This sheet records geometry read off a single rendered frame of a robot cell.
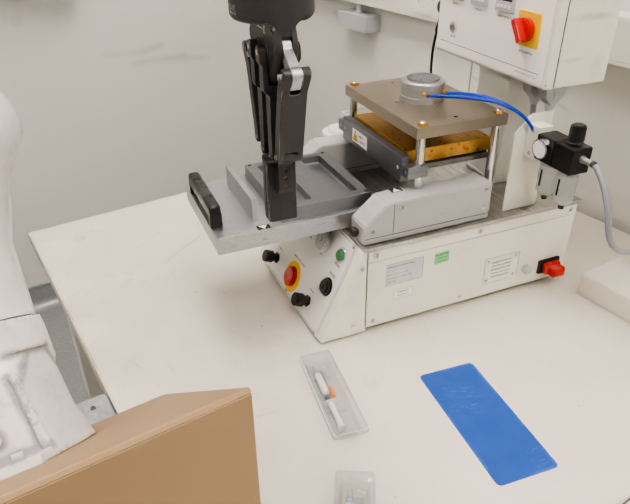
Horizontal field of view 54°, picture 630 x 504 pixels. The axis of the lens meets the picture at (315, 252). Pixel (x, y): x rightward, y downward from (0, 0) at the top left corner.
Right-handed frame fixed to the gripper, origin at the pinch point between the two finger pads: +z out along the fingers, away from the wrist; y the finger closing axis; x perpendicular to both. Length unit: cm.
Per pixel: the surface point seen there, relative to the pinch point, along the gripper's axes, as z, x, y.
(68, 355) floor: 119, -39, -135
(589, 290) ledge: 42, 67, -17
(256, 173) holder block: 19, 10, -45
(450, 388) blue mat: 44, 29, -6
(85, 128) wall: 51, -17, -177
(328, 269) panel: 32.9, 18.0, -30.2
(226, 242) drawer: 22.5, -0.1, -28.9
